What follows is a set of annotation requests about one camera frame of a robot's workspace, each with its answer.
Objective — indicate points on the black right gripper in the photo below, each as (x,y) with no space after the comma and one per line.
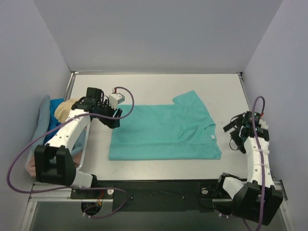
(237,130)

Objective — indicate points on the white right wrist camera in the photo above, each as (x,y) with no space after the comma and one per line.
(263,124)

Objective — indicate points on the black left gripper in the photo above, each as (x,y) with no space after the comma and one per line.
(109,115)

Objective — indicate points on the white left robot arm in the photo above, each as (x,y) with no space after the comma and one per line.
(53,161)

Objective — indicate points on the pink t shirt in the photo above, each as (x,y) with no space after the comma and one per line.
(31,169)

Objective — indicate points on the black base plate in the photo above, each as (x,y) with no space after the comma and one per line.
(159,195)

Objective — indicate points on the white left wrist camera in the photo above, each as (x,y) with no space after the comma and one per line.
(115,99)

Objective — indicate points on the aluminium frame rail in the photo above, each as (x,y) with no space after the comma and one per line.
(66,194)

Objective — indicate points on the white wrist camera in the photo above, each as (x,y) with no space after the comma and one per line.
(263,124)
(115,99)

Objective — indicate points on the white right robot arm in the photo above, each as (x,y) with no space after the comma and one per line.
(256,198)

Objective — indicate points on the teal t shirt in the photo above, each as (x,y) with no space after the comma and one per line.
(181,130)

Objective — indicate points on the light blue t shirt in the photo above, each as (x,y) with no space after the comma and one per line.
(43,123)

